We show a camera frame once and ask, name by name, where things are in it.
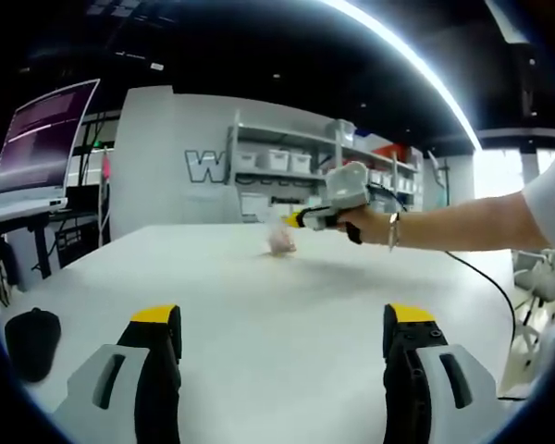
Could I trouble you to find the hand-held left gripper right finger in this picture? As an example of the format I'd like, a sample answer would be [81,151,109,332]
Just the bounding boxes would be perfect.
[382,302,505,444]

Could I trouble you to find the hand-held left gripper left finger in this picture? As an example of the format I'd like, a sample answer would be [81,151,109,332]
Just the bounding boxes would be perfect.
[50,303,184,444]

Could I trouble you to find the black bag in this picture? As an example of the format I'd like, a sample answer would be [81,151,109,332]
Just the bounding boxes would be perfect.
[0,238,22,309]

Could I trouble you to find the person's right hand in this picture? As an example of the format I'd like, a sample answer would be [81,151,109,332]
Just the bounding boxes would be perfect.
[339,202,397,246]

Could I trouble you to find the grey metal shelving unit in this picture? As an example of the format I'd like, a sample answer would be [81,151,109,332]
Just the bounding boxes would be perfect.
[335,118,425,209]
[226,110,348,226]

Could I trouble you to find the red and blue carton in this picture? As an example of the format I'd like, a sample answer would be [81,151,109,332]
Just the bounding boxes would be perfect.
[355,133,413,159]

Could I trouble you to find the black pouch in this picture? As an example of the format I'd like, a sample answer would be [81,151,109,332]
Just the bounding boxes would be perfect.
[4,307,62,384]

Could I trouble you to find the grey shelf with bins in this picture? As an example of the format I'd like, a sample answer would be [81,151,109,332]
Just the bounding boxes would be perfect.
[238,147,420,218]

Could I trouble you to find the white office chair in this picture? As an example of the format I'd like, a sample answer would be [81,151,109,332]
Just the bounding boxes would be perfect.
[512,247,555,325]

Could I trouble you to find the long ceiling light strip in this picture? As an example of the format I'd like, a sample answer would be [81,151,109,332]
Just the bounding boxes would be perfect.
[323,0,482,149]

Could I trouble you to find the black computer case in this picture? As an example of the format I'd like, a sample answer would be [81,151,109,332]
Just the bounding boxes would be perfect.
[54,222,99,269]

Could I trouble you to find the black monitor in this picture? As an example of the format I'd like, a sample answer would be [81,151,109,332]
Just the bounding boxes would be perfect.
[67,184,106,213]

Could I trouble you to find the white standing desk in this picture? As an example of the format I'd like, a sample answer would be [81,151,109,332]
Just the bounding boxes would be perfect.
[0,198,70,292]

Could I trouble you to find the purple screen monitor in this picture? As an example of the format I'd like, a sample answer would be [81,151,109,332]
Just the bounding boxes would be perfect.
[0,78,102,207]

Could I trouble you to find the silver bracelet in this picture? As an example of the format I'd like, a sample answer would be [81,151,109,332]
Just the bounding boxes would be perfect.
[386,211,401,253]

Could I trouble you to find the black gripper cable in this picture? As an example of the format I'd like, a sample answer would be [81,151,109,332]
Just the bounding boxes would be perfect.
[443,248,522,401]

